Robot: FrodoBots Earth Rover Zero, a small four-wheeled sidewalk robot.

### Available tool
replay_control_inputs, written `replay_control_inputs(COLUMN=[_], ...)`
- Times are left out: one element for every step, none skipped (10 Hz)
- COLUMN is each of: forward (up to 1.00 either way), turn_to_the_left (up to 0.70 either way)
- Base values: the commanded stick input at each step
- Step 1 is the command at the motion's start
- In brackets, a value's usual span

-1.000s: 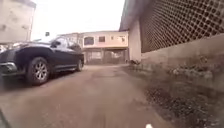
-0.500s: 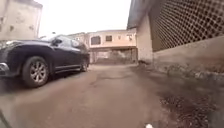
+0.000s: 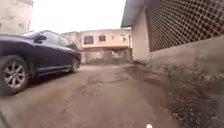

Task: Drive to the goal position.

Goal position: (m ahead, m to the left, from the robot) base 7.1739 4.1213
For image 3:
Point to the beige two-storey building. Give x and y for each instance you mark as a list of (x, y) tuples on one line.
[(103, 45)]

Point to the brown dirt road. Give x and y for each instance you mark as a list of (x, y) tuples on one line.
[(100, 100)]

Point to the robot's own part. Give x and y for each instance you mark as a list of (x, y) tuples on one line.
[(149, 126)]

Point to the dark blue car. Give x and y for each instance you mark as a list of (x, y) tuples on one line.
[(40, 53)]

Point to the dark gravel strip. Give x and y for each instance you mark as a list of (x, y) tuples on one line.
[(190, 100)]

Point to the pale tall building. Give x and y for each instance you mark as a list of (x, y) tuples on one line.
[(13, 15)]

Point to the building with lattice block wall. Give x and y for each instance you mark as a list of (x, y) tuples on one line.
[(180, 36)]

